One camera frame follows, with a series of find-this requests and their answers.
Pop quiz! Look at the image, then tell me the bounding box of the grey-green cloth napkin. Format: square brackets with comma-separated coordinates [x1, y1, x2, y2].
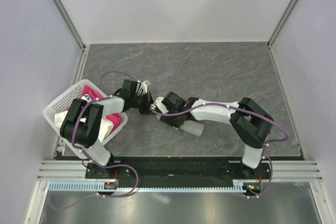
[156, 115, 205, 136]

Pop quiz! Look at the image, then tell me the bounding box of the aluminium frame rail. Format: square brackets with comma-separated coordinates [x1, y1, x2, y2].
[38, 161, 322, 182]

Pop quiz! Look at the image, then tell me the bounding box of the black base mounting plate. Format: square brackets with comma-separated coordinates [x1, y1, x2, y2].
[85, 156, 271, 187]

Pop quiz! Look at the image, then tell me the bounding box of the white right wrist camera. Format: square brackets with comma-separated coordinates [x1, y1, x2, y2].
[151, 97, 168, 114]

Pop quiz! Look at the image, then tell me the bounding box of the pink cloth in basket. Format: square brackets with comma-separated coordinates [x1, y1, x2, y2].
[82, 85, 122, 132]

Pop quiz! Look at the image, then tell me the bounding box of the grey slotted cable duct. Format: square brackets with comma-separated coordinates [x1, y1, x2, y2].
[49, 181, 259, 193]

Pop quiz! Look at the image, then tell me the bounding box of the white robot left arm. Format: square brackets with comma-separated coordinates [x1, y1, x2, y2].
[60, 79, 153, 178]

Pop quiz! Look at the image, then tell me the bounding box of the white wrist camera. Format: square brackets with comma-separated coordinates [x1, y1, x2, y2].
[136, 80, 151, 96]
[151, 97, 168, 114]

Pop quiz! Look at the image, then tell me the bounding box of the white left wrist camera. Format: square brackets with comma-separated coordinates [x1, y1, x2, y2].
[136, 80, 151, 96]

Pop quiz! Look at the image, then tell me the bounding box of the white folded garment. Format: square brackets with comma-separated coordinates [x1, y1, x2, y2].
[55, 97, 113, 145]

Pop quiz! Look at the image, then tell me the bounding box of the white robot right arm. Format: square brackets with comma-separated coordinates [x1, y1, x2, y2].
[154, 92, 273, 179]

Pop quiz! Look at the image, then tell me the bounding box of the white plastic laundry basket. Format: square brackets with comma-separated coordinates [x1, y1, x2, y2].
[43, 79, 128, 159]

